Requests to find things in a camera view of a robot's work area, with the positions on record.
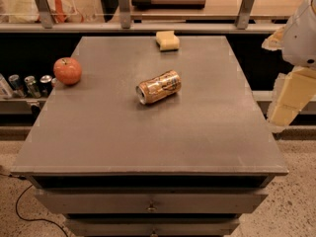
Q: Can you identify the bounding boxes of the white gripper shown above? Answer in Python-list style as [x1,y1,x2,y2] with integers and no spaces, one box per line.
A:
[262,0,316,126]

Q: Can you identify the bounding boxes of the orange soda can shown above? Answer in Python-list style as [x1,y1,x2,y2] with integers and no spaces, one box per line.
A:
[135,70,182,105]

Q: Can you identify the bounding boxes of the small red can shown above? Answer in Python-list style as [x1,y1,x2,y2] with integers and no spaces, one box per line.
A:
[51,78,58,88]

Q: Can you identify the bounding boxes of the dark can silver top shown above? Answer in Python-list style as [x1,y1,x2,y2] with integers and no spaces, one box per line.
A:
[39,75,52,96]

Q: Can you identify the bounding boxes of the green silver can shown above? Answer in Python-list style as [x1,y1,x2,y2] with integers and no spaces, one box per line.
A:
[24,76,41,98]

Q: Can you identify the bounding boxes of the silver can on shelf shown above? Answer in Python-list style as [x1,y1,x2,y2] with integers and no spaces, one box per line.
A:
[9,74,26,98]

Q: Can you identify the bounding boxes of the yellow sponge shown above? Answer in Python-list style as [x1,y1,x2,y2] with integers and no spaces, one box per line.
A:
[156,31,180,51]

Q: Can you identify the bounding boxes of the grey drawer cabinet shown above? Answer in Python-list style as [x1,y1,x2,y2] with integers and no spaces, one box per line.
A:
[10,35,290,237]

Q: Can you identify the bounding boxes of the red apple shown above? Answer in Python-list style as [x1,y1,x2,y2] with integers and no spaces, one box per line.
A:
[53,57,82,85]

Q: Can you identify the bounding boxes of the upper drawer with knob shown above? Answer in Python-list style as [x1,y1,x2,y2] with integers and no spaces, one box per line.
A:
[35,189,268,214]

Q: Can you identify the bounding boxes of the drawer with knob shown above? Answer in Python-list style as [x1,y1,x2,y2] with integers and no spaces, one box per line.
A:
[65,218,239,237]
[35,189,268,214]

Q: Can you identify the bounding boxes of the lower drawer with knob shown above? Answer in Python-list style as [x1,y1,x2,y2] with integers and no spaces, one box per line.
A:
[65,218,239,237]

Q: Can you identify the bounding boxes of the white orange plastic bag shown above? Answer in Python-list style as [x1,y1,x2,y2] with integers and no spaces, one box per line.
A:
[4,0,82,28]

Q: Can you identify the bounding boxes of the clear acrylic panel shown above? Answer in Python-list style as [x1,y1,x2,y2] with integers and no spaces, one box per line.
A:
[0,0,105,26]

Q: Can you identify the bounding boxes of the right metal bracket post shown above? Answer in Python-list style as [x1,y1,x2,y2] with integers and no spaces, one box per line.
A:
[235,0,255,30]

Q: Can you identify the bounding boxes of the metal bracket post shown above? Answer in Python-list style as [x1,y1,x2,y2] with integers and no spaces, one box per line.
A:
[118,0,131,29]
[235,0,255,30]
[35,0,54,29]

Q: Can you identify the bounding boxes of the middle metal bracket post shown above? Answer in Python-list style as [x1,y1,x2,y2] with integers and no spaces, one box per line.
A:
[118,0,131,29]

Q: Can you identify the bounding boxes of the left metal bracket post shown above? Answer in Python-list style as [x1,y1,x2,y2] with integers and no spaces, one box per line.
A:
[35,0,54,29]

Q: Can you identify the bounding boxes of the black floor cable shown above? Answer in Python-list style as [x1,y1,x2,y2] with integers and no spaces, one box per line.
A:
[0,172,69,237]

